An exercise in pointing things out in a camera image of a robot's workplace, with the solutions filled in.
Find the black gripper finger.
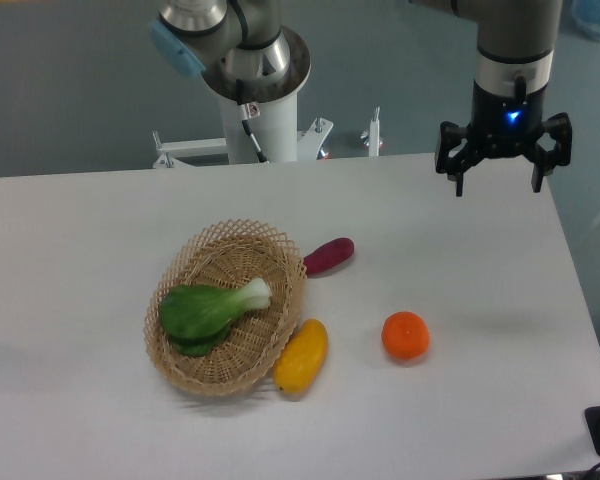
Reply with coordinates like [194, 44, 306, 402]
[434, 121, 485, 197]
[523, 112, 572, 193]

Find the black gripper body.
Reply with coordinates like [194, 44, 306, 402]
[467, 82, 547, 160]

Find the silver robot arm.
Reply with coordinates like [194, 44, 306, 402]
[149, 1, 572, 191]

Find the blue plastic bag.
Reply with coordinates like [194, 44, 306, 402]
[571, 0, 600, 42]

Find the purple sweet potato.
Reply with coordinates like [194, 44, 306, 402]
[303, 237, 355, 276]

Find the orange fruit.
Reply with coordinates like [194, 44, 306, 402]
[381, 311, 430, 361]

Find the woven wicker basket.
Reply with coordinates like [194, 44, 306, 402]
[144, 219, 307, 396]

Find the yellow mango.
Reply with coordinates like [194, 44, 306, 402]
[273, 319, 329, 395]

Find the green bok choy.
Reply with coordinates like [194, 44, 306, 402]
[158, 278, 272, 357]

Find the white levelling foot bracket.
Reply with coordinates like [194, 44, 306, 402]
[360, 106, 384, 157]

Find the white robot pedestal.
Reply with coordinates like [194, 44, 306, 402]
[151, 27, 335, 169]

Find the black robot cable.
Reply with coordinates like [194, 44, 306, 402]
[234, 78, 269, 164]

